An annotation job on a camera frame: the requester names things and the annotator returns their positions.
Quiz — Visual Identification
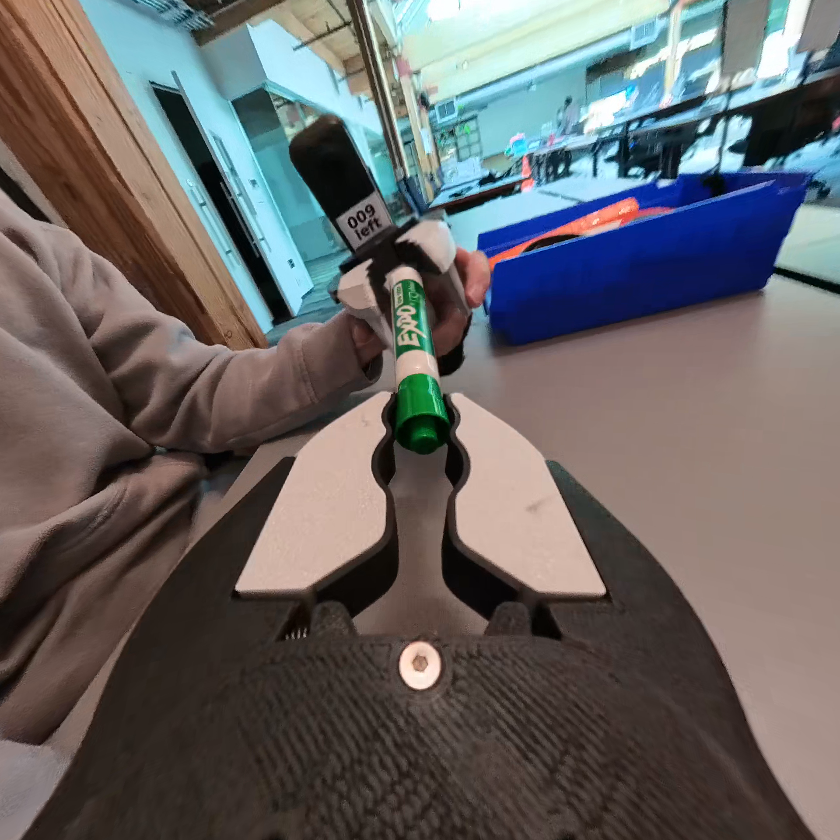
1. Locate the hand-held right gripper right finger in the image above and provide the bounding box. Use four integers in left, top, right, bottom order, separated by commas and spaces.
441, 392, 608, 621

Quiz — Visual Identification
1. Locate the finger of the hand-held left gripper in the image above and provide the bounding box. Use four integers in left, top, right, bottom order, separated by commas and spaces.
392, 218, 472, 316
336, 259, 396, 353

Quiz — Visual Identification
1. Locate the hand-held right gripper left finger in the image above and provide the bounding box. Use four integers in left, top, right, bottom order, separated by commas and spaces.
235, 392, 400, 618

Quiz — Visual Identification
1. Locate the green whiteboard marker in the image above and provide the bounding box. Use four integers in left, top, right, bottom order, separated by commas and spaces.
386, 265, 454, 455

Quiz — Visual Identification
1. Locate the blue plastic bin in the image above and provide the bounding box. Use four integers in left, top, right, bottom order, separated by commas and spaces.
477, 172, 811, 347

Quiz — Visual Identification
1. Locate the person's left forearm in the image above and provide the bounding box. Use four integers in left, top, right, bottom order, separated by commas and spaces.
147, 308, 385, 455

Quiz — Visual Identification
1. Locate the grey desk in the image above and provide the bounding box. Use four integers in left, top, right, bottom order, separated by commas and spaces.
46, 197, 840, 840

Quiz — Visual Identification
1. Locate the person's left hand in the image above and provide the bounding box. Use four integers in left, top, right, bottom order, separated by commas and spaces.
351, 248, 494, 370

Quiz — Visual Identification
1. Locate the dark glass door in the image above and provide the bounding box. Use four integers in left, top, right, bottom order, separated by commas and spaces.
150, 82, 296, 326

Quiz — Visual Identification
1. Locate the orange object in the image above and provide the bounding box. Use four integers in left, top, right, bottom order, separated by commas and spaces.
489, 197, 677, 265

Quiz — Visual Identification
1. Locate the long work table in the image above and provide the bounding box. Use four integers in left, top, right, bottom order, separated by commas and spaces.
532, 69, 840, 181

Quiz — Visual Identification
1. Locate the wooden post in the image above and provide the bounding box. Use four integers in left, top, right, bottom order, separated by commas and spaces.
0, 0, 266, 350

